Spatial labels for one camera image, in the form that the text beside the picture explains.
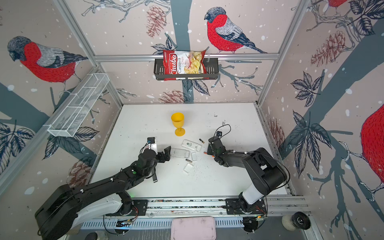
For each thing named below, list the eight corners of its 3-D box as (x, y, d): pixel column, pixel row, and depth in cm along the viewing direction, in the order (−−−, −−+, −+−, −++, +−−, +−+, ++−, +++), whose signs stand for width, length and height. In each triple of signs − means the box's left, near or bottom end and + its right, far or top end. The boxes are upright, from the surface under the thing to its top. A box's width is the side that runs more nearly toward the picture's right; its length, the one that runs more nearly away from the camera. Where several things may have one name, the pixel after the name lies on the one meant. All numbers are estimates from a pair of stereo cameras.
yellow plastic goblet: (173, 136, 104) (170, 121, 91) (174, 127, 109) (171, 112, 96) (185, 136, 104) (183, 121, 91) (185, 127, 109) (184, 112, 96)
